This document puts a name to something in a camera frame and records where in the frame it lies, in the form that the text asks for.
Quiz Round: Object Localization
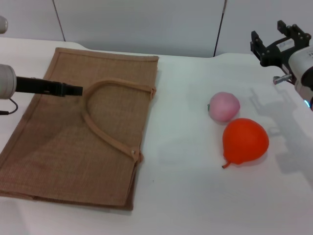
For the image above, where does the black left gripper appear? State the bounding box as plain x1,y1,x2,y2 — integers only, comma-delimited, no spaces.
15,76,84,97

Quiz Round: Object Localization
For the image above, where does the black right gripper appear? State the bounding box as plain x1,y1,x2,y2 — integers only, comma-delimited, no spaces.
249,20,311,73

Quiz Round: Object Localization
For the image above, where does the brown jute handbag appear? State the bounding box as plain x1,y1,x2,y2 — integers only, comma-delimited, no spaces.
0,47,160,212

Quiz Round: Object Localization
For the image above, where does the pink toy peach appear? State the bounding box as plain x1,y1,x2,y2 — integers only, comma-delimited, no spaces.
207,92,241,122

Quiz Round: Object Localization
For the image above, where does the orange toy fruit with stem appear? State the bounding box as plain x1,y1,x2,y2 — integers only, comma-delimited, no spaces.
221,117,270,169

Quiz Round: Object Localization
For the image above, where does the right wrist cable with plug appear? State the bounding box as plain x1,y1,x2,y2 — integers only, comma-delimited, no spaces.
273,74,294,86

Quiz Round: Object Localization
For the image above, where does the wrist cable with plug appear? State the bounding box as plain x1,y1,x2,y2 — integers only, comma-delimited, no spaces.
0,97,19,116
273,74,294,86

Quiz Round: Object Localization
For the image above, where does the left wrist cable with plug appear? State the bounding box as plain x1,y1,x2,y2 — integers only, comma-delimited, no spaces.
0,97,19,116

